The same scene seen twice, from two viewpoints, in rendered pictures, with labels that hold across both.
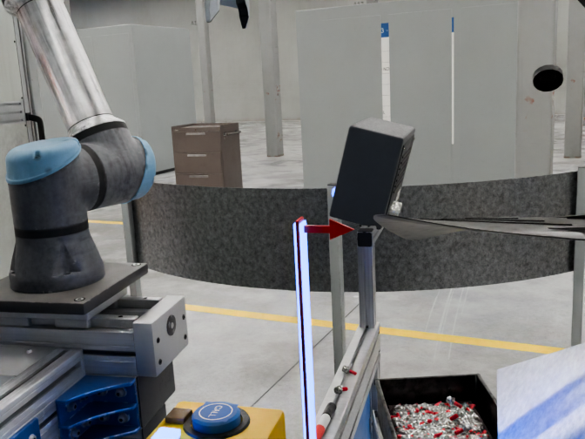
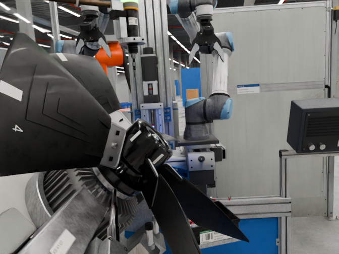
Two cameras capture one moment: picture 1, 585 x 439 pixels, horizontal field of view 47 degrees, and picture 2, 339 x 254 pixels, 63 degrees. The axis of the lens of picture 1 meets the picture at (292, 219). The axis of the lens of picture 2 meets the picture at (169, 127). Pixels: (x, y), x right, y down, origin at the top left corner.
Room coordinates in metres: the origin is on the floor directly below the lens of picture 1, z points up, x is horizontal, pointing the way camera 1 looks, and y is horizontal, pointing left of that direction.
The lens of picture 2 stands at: (0.55, -1.08, 1.34)
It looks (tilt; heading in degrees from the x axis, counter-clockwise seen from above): 8 degrees down; 76
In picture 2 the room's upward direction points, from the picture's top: 4 degrees counter-clockwise
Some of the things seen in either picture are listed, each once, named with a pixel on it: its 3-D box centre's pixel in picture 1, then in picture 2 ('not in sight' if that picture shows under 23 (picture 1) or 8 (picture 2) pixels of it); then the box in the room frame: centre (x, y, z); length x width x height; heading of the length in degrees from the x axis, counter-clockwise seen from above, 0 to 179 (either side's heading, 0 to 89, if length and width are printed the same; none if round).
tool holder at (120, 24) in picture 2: not in sight; (127, 23); (0.64, -0.35, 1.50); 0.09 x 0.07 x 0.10; 19
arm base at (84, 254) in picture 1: (55, 251); (195, 129); (1.08, 0.40, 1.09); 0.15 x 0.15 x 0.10
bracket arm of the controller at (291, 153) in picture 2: (373, 226); (309, 152); (1.36, -0.17, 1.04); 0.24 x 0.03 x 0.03; 164
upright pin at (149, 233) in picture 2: not in sight; (150, 235); (0.64, -0.47, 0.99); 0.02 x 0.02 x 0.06
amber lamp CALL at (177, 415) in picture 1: (178, 415); not in sight; (0.52, 0.10, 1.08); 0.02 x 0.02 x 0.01; 74
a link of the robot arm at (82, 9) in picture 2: not in sight; (89, 8); (0.55, 0.23, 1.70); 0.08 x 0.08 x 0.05
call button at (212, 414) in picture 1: (216, 419); not in sight; (0.51, 0.07, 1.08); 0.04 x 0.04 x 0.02
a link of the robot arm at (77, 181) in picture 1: (50, 180); (195, 109); (1.09, 0.39, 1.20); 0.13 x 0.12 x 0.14; 146
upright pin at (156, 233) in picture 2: not in sight; (155, 226); (0.67, -0.38, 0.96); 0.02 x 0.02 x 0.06
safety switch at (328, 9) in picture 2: not in sight; (332, 20); (2.58, 0.95, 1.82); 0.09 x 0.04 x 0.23; 164
